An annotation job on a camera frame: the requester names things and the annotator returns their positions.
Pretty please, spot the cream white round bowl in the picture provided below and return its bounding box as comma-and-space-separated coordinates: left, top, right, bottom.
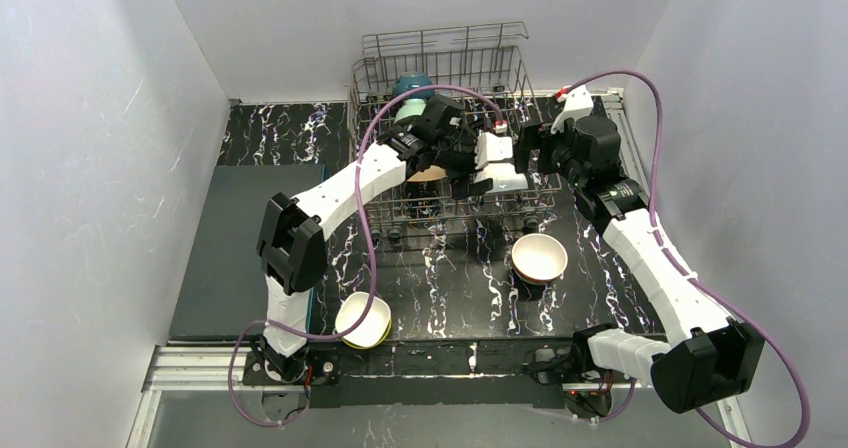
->
407, 165, 447, 183

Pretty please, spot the green celadon bowl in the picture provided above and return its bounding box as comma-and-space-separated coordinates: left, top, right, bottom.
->
393, 98, 427, 124

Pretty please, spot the white ribbed bowl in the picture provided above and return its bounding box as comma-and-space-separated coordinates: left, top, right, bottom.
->
477, 162, 529, 193

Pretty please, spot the tan interior dark bowl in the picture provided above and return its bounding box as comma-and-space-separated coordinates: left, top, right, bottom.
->
391, 72, 435, 100

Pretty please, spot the orange striped bowl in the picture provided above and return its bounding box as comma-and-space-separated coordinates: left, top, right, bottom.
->
510, 233, 569, 284

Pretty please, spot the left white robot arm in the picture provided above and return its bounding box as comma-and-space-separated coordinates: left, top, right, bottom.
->
257, 94, 477, 358

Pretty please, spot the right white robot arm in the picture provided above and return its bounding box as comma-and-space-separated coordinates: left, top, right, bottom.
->
513, 115, 765, 413

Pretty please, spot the yellow rimmed bowl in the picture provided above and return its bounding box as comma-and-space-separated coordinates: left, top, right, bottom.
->
340, 325, 392, 350

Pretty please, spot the white square bowl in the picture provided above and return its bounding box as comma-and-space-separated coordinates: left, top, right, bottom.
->
334, 291, 393, 347

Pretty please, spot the grey mat blue edge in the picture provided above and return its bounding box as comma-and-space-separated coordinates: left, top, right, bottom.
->
168, 164, 326, 343

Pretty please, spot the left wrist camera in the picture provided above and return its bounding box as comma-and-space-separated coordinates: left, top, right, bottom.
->
475, 132, 513, 170

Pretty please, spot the grey wire dish rack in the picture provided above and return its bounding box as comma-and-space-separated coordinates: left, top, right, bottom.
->
348, 21, 562, 243

